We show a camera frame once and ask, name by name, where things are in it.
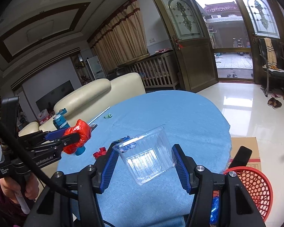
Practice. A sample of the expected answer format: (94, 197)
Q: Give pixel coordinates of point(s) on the black television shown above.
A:
(50, 100)

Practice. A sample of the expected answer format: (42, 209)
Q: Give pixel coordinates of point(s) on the red plastic bag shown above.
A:
(84, 130)

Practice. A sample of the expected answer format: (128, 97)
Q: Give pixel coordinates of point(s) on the wooden glass door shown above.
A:
(190, 41)

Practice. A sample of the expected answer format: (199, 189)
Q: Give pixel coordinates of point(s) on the pair of slippers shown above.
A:
(274, 103)

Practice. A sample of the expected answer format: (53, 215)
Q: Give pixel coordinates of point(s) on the teal thermos bottle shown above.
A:
(60, 122)

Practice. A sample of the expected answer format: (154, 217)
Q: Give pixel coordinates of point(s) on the blue plastic bag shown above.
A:
(214, 210)

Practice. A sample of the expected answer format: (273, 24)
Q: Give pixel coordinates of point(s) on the white straw stick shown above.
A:
(91, 122)

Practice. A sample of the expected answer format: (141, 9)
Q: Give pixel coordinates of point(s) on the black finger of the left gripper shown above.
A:
(67, 140)

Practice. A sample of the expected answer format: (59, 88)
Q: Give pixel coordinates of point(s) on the clear plastic container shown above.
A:
(147, 155)

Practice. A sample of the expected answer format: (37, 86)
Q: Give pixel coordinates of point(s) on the green candy wrapper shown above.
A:
(108, 116)

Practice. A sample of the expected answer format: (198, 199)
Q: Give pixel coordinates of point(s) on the person left hand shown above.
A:
(9, 187)

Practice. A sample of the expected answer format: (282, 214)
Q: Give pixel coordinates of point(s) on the red mesh waste basket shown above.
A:
(258, 186)

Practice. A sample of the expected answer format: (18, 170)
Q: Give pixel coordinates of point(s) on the cardboard box on floor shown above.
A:
(251, 143)

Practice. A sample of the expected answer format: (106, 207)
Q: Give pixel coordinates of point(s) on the beige curtain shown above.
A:
(121, 37)

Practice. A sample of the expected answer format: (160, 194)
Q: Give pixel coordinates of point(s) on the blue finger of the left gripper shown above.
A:
(53, 135)

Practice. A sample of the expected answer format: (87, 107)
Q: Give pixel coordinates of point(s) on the blue table cloth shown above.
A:
(145, 189)

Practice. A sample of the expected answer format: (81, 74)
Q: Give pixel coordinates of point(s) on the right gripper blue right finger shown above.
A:
(185, 166)

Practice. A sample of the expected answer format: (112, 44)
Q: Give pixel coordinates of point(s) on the snack packets pile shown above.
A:
(93, 126)

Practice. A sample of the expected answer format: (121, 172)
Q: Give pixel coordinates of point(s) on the red satin cloth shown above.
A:
(101, 152)

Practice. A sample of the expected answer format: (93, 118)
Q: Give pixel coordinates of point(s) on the metal frame chair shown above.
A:
(272, 58)

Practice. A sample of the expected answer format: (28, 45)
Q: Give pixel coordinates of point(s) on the black phone on stand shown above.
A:
(241, 158)

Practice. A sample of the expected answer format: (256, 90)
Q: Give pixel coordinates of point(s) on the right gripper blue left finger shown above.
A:
(104, 166)

